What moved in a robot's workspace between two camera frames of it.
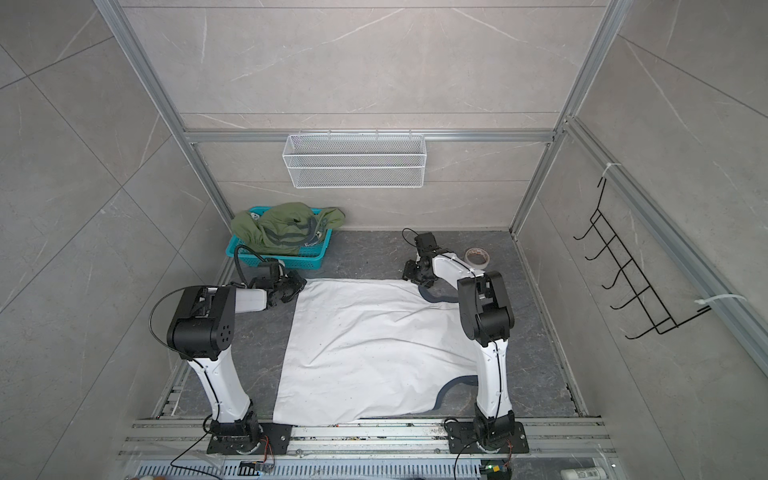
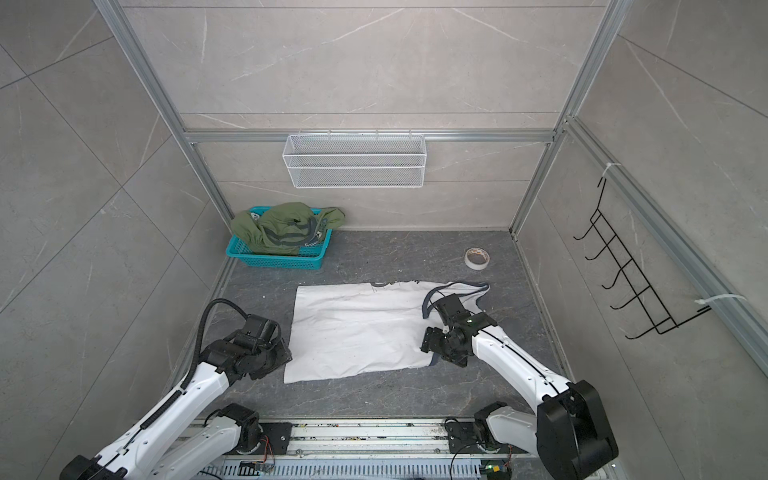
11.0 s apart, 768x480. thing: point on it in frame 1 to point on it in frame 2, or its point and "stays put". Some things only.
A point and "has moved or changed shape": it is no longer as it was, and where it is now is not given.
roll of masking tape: [477, 257] stays put
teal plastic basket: [309, 257] stays put
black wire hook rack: [663, 322] stays put
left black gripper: [299, 283] to [284, 355]
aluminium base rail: [178, 449] stays put
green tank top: [286, 228] stays put
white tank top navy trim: [358, 349] has moved or changed shape
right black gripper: [409, 274] to [431, 342]
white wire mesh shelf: [355, 160] stays put
